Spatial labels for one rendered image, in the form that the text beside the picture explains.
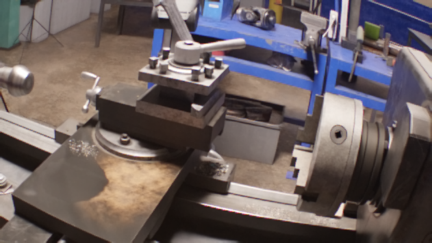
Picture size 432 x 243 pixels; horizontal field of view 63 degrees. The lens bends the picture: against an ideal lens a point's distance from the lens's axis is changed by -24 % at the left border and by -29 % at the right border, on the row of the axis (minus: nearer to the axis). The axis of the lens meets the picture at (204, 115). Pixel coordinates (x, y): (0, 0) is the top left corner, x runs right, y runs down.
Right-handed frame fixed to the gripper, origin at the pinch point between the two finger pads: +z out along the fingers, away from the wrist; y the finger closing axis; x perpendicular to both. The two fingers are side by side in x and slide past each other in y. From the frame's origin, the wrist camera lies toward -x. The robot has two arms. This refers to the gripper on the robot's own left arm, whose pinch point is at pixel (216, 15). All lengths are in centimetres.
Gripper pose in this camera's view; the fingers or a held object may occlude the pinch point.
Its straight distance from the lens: 150.5
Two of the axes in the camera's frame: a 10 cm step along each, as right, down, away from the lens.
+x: 0.3, 1.0, 9.9
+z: -1.6, 9.8, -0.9
